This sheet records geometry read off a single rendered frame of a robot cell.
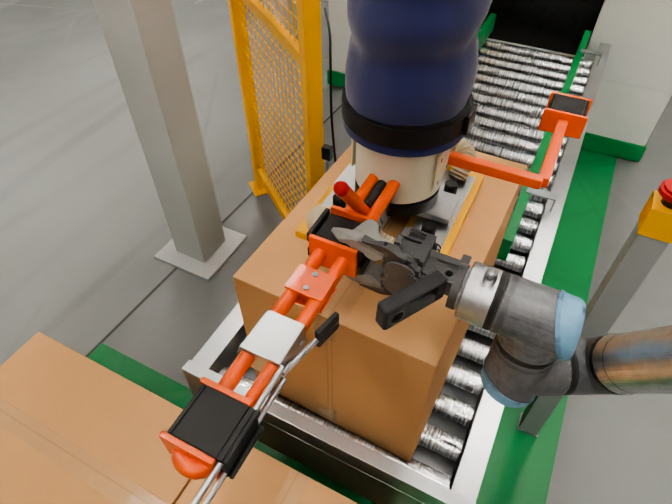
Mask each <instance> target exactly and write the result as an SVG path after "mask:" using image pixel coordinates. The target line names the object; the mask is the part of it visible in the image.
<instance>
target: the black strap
mask: <svg viewBox="0 0 672 504"><path fill-rule="evenodd" d="M477 108H478V105H477V104H474V105H473V95H472V93H471V94H470V96H469V98H468V100H467V103H466V105H465V107H464V108H463V109H462V110H461V111H460V112H459V113H458V114H457V115H456V116H455V117H453V118H451V119H450V120H446V121H442V122H439V123H435V124H431V125H426V126H398V125H389V124H384V123H380V122H378V121H375V120H372V119H369V118H366V117H364V116H362V115H360V114H358V113H357V112H356V111H355V110H354V109H353V107H352V106H351V105H350V104H349V102H348V100H347V97H346V90H345V85H344V88H343V90H342V117H343V120H344V122H345V124H346V125H347V126H348V127H349V129H350V130H352V131H353V132H354V133H355V134H356V135H358V136H360V137H361V138H363V139H365V140H367V141H369V142H371V143H374V144H377V145H380V146H383V147H388V148H393V149H401V150H422V149H429V148H434V147H438V146H442V145H444V144H447V143H449V142H451V141H453V140H455V139H456V138H458V137H459V136H460V135H462V134H463V135H467V133H468V132H469V130H470V128H471V126H472V125H473V123H474V121H475V116H476V112H477Z"/></svg>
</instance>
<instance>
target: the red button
mask: <svg viewBox="0 0 672 504"><path fill-rule="evenodd" d="M658 192H659V194H660V195H661V197H662V199H661V203H662V204H663V206H665V207H666V208H669V209H671V210H672V179H666V180H664V181H662V182H661V184H660V185H659V187H658Z"/></svg>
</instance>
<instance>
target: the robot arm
mask: <svg viewBox="0 0 672 504"><path fill-rule="evenodd" d="M413 231H414V232H413ZM331 232H332V233H333V235H334V236H335V238H336V239H337V240H338V242H342V243H345V244H347V245H349V246H350V247H351V248H353V249H356V250H359V251H360V252H363V254H364V255H365V256H366V257H367V258H369V259H370V262H369V263H368V265H367V267H366V268H365V270H364V272H363V273H362V274H358V269H357V275H356V277H355V278H353V277H350V276H348V275H345V274H344V275H345V276H347V277H348V278H349V279H351V280H353V281H355V282H357V283H359V285H361V286H363V287H365V288H367V289H369V290H372V291H374V292H376V293H379V294H383V295H389V296H388V297H387V298H385V299H383V300H381V301H379V302H378V304H377V310H376V318H375V321H376V322H377V323H378V325H379V326H380V327H381V328H382V329H383V330H387V329H389V328H391V327H392V326H394V325H396V324H398V323H399V322H401V321H403V320H404V319H406V318H408V317H410V316H411V315H413V314H415V313H416V312H418V311H420V310H422V309H423V308H425V307H427V306H429V305H430V304H432V303H434V302H435V301H437V300H439V299H441V298H442V297H443V295H447V296H448V297H447V300H446V304H445V307H447V308H449V309H452V310H454V309H455V308H456V310H455V314H454V316H455V318H457V319H459V320H462V321H464V322H467V323H469V324H472V325H475V326H477V327H480V328H482V329H485V330H488V331H490V332H493V333H495V334H496V335H495V337H494V340H493V342H492V344H491V347H490V349H489V352H488V354H487V356H486V357H485V358H484V360H483V367H482V370H481V381H482V384H483V386H484V388H485V390H486V391H487V393H488V394H489V395H490V396H491V397H492V398H493V399H494V400H495V401H497V402H499V403H500V404H502V405H504V406H507V407H511V408H522V407H525V406H527V405H528V404H530V403H532V402H533V401H534V399H535V397H536V396H561V395H604V394H605V395H632V394H636V393H637V394H672V325H668V326H662V327H656V328H650V329H644V330H638V331H632V332H626V333H610V334H604V335H598V336H590V337H580V335H581V331H582V328H583V324H584V320H585V314H586V305H585V302H584V301H583V300H582V299H581V298H579V297H576V296H574V295H571V294H569V293H566V291H564V290H558V289H555V288H552V287H549V286H546V285H543V284H540V283H538V282H535V281H532V280H529V279H526V278H523V277H520V276H518V275H515V274H512V273H509V272H506V271H503V270H501V269H498V268H495V267H492V266H489V265H486V264H484V263H481V262H478V261H476V262H474V263H473V265H472V267H471V269H470V265H469V264H470V262H471V259H472V256H469V255H466V254H463V256H462V258H461V260H459V259H457V258H454V257H451V256H448V255H445V254H442V253H440V250H441V246H440V245H439V244H437V243H436V239H437V236H435V235H432V234H429V233H426V232H423V231H420V230H417V229H414V228H411V227H409V226H405V228H404V229H403V230H402V232H401V233H399V234H398V236H397V237H396V239H395V241H394V244H392V243H390V242H389V241H388V240H386V239H385V238H383V237H381V236H380V234H379V225H378V223H377V222H376V221H374V220H372V219H367V220H365V221H364V222H363V223H361V224H360V225H359V226H357V227H356V228H355V229H353V230H350V229H346V228H339V227H333V228H332V230H331ZM416 232H417V233H416ZM419 233H420V234H419ZM421 234H423V235H421ZM424 235H426V236H424ZM437 246H439V247H440V250H439V249H437ZM437 250H438V251H439V252H437ZM382 258H383V260H384V261H383V262H382V264H381V265H378V264H376V260H381V259H382Z"/></svg>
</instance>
